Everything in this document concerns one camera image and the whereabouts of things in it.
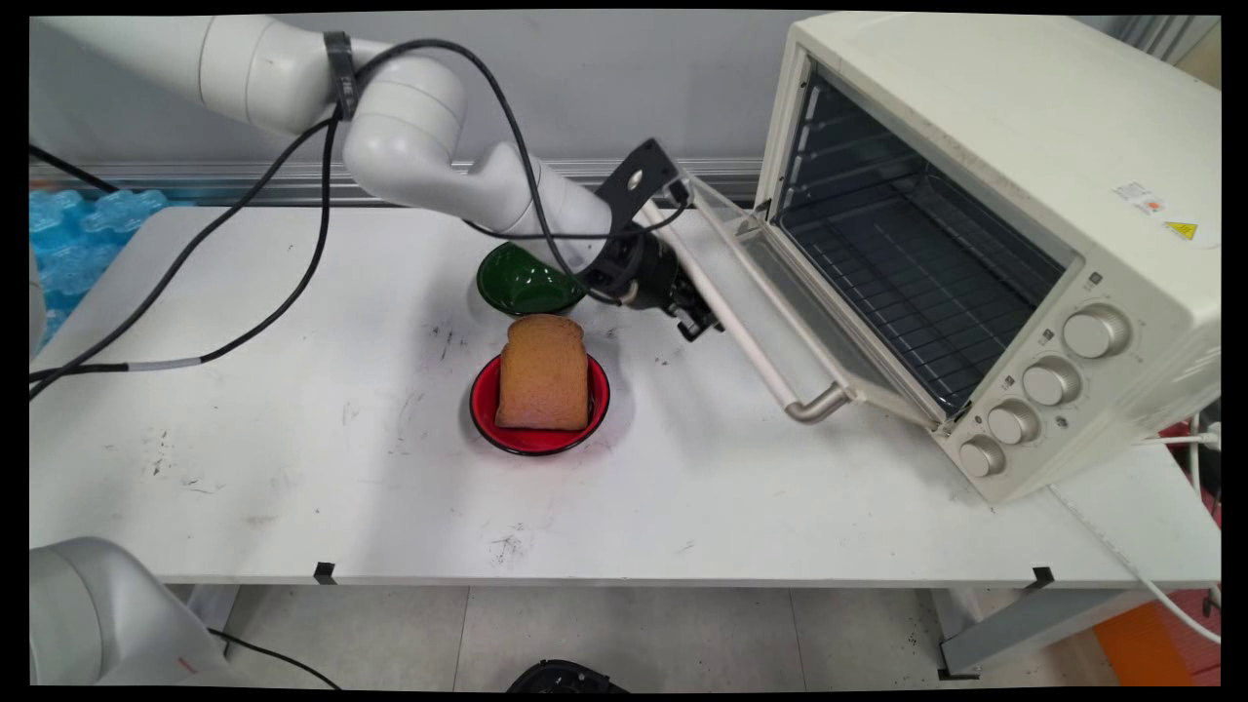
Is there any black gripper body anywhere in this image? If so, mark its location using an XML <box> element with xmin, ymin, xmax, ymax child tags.
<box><xmin>585</xmin><ymin>226</ymin><xmax>682</xmax><ymax>312</ymax></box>

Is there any glass oven door with handle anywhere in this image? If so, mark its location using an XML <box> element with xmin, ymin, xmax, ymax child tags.
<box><xmin>634</xmin><ymin>174</ymin><xmax>945</xmax><ymax>431</ymax></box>

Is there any green bowl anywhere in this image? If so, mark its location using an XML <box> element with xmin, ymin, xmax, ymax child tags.
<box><xmin>476</xmin><ymin>241</ymin><xmax>587</xmax><ymax>318</ymax></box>

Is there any brown bread slice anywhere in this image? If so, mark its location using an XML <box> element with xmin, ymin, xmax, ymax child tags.
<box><xmin>495</xmin><ymin>313</ymin><xmax>592</xmax><ymax>432</ymax></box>

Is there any red plate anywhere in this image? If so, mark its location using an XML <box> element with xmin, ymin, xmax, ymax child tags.
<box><xmin>469</xmin><ymin>351</ymin><xmax>612</xmax><ymax>456</ymax></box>

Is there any black round floor object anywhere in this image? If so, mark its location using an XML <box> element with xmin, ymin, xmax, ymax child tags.
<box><xmin>507</xmin><ymin>660</ymin><xmax>630</xmax><ymax>693</ymax></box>

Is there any cream toaster oven body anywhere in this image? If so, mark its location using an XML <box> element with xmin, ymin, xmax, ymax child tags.
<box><xmin>751</xmin><ymin>12</ymin><xmax>1222</xmax><ymax>508</ymax></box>

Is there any large silver oven knob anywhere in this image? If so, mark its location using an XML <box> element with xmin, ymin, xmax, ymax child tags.
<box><xmin>1063</xmin><ymin>304</ymin><xmax>1132</xmax><ymax>360</ymax></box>

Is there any grey table leg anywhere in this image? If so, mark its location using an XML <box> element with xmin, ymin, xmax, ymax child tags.
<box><xmin>936</xmin><ymin>585</ymin><xmax>1156</xmax><ymax>681</ymax></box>
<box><xmin>185</xmin><ymin>585</ymin><xmax>241</xmax><ymax>635</ymax></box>

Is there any white label sticker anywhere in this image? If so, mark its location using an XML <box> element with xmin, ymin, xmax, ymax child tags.
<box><xmin>1113</xmin><ymin>181</ymin><xmax>1167</xmax><ymax>216</ymax></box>

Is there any orange floor object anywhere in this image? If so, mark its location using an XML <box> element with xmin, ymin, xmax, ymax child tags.
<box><xmin>1092</xmin><ymin>602</ymin><xmax>1196</xmax><ymax>688</ymax></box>

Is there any blue water bottle pack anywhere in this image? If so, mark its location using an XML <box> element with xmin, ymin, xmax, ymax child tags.
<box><xmin>29</xmin><ymin>188</ymin><xmax>170</xmax><ymax>344</ymax></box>

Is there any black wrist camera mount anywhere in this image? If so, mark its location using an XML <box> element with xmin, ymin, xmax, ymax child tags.
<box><xmin>590</xmin><ymin>138</ymin><xmax>685</xmax><ymax>279</ymax></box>

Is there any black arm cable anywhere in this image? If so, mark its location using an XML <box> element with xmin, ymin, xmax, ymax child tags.
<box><xmin>29</xmin><ymin>37</ymin><xmax>695</xmax><ymax>403</ymax></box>

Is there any wire oven rack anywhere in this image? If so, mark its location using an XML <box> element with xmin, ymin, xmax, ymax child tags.
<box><xmin>780</xmin><ymin>195</ymin><xmax>1039</xmax><ymax>415</ymax></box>

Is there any aluminium rail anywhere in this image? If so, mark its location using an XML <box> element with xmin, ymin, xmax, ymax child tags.
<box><xmin>29</xmin><ymin>159</ymin><xmax>766</xmax><ymax>208</ymax></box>

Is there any black cable with grey sleeve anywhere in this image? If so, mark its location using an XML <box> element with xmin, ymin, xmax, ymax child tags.
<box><xmin>29</xmin><ymin>102</ymin><xmax>344</xmax><ymax>383</ymax></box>

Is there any black floor cable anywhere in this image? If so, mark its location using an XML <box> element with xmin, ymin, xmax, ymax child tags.
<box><xmin>207</xmin><ymin>627</ymin><xmax>344</xmax><ymax>691</ymax></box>

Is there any white oven power cable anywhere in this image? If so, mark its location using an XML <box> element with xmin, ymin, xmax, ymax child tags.
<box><xmin>1048</xmin><ymin>417</ymin><xmax>1222</xmax><ymax>646</ymax></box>

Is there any thin black background cable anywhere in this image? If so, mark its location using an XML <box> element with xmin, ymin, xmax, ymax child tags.
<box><xmin>29</xmin><ymin>144</ymin><xmax>120</xmax><ymax>193</ymax></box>

